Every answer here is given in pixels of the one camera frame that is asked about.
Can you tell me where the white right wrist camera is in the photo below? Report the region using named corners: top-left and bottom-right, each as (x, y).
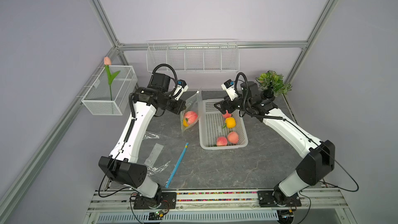
top-left (221, 79), bottom-right (238, 101)

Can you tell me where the white plastic perforated basket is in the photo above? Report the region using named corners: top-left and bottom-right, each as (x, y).
top-left (199, 99), bottom-right (248, 150)

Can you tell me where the black plant vase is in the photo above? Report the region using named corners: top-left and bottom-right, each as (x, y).
top-left (261, 89), bottom-right (275, 104)

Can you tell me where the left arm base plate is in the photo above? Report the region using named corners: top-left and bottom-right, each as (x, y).
top-left (133, 191), bottom-right (177, 210)

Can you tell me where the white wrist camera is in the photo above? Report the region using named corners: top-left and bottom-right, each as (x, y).
top-left (221, 79), bottom-right (238, 101)
top-left (172, 80), bottom-right (189, 101)

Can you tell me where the pink artificial tulip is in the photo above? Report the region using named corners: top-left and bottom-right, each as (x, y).
top-left (104, 57), bottom-right (120, 101)

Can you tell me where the white wire wall shelf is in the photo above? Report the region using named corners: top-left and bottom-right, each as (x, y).
top-left (146, 39), bottom-right (240, 73)

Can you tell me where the clear bag with blue zipper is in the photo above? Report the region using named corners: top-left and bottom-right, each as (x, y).
top-left (138, 131), bottom-right (189, 188)

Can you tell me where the white vent grille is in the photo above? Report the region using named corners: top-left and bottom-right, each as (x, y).
top-left (94, 209), bottom-right (279, 224)

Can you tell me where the green artificial plant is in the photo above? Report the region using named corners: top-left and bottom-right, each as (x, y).
top-left (256, 71), bottom-right (292, 97)

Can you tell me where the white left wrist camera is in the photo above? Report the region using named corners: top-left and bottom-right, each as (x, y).
top-left (172, 80), bottom-right (189, 101)

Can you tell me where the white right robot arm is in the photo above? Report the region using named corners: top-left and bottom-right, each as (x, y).
top-left (214, 80), bottom-right (335, 206)

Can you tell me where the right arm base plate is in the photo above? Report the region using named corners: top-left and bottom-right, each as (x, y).
top-left (258, 190), bottom-right (302, 207)

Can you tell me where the yellow peach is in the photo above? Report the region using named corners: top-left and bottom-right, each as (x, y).
top-left (183, 119), bottom-right (189, 127)
top-left (224, 117), bottom-right (236, 129)

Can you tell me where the white wire side basket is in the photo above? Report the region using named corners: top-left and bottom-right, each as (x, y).
top-left (81, 65), bottom-right (137, 116)

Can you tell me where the green printed zip-top bag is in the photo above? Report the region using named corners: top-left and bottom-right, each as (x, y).
top-left (180, 89), bottom-right (202, 133)

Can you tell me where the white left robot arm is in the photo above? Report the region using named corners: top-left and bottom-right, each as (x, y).
top-left (98, 73), bottom-right (189, 204)

